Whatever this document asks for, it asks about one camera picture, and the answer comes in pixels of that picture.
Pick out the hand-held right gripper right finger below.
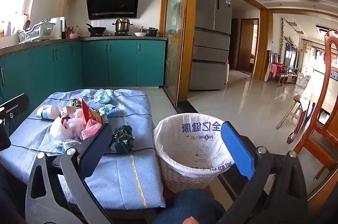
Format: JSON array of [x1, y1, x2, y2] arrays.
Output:
[[218, 121, 309, 224]]

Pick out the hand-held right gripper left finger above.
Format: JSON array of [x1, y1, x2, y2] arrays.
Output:
[[25, 122, 117, 224]]

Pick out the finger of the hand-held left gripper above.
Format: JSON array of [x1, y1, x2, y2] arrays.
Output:
[[0, 93, 30, 119]]

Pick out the pink plastic bag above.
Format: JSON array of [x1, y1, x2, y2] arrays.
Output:
[[61, 108, 103, 140]]

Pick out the red snack packet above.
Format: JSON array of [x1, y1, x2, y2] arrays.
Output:
[[80, 98, 104, 125]]

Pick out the dark green wrapper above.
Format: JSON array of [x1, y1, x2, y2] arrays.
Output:
[[109, 125, 135, 154]]

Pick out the white printed wrapper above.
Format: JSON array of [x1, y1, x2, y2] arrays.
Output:
[[54, 139, 81, 154]]

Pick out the white paper cup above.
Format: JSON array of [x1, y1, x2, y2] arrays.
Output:
[[35, 104, 60, 120]]

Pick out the blue cloth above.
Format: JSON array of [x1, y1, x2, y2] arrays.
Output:
[[99, 104, 118, 115]]

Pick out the orange carton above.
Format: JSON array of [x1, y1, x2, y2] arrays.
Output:
[[62, 105, 83, 117]]

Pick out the white plastic bag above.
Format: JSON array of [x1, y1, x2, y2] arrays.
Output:
[[50, 116, 70, 140]]

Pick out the light blue tissue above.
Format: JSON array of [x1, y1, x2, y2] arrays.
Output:
[[94, 89, 113, 104]]

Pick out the white plastic wastebasket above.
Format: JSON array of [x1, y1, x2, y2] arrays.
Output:
[[153, 113, 234, 194]]

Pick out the person's right hand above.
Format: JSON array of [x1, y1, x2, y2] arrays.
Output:
[[182, 216, 201, 224]]

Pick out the blue striped tablecloth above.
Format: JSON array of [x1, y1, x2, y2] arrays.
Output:
[[0, 89, 167, 210]]

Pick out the wooden stool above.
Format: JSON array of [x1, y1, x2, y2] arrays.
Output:
[[276, 94, 303, 129]]

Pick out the person's leg in jeans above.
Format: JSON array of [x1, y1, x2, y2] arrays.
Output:
[[153, 188, 228, 224]]

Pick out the white dish rack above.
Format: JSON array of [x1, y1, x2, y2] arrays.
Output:
[[18, 19, 56, 43]]

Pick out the pink bottle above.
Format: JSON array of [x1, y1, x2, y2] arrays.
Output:
[[5, 20, 14, 37]]

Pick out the teal base kitchen cabinets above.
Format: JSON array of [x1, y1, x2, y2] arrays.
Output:
[[0, 39, 167, 121]]

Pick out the carved wooden chair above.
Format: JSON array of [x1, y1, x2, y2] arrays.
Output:
[[288, 28, 338, 182]]

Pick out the white kettle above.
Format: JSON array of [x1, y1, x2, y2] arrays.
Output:
[[50, 16, 66, 40]]

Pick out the chairs with pink clothes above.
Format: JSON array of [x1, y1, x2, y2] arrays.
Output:
[[267, 51, 291, 87]]

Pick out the dining table with cream cloth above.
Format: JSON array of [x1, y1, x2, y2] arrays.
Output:
[[300, 65, 338, 119]]

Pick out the silver refrigerator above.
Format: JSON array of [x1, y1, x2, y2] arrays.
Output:
[[189, 0, 233, 91]]

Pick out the brown wooden door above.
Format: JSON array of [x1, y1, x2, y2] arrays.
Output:
[[236, 18, 259, 75]]

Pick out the gas stove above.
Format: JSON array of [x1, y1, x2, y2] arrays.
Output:
[[88, 32, 132, 37]]

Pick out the television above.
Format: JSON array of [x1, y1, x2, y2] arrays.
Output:
[[288, 43, 299, 68]]

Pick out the black wok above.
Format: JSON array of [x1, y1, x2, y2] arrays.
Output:
[[86, 23, 107, 34]]

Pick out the green garland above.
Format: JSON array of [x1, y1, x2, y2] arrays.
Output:
[[279, 18, 285, 60]]

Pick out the steel cooking pot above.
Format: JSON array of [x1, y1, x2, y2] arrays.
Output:
[[112, 17, 134, 33]]

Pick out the wood framed glass sliding door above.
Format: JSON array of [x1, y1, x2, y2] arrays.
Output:
[[160, 0, 198, 108]]

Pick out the black range hood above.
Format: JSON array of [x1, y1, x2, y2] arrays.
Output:
[[85, 0, 141, 20]]

